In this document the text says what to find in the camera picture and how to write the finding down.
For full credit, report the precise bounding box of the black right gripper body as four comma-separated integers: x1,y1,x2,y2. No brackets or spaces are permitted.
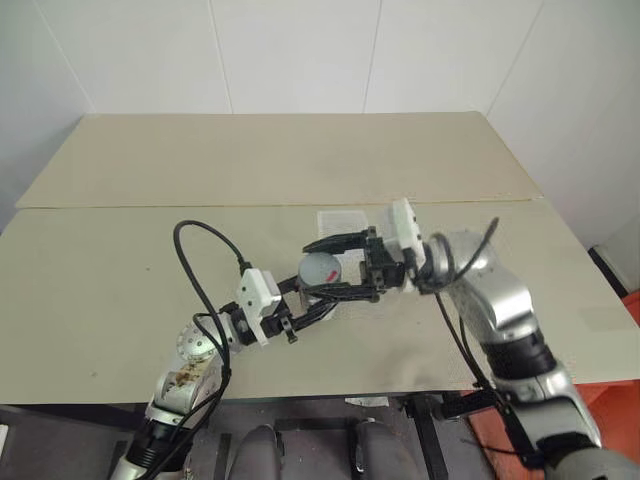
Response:
360,226,407,305

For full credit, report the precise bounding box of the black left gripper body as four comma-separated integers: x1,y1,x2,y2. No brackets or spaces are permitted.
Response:
262,303,302,347

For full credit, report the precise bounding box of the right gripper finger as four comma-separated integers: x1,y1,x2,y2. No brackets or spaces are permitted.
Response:
304,281,376,305
302,227,372,254

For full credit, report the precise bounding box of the grey jar lid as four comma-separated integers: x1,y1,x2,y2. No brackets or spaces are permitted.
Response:
297,252,346,290

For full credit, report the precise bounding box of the dark rounded shape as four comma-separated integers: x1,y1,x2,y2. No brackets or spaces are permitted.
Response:
238,423,287,480
351,418,397,480

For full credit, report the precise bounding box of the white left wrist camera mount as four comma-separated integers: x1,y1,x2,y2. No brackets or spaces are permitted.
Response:
235,268,284,347

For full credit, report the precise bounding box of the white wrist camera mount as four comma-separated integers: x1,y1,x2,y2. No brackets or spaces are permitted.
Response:
235,268,284,347
378,197,427,266

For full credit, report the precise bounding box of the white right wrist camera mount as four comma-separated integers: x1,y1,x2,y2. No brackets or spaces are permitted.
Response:
378,197,427,266

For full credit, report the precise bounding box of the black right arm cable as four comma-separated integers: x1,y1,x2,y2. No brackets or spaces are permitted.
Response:
428,216,547,467

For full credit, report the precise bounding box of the black table frame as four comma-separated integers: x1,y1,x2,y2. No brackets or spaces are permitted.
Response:
399,387,504,480

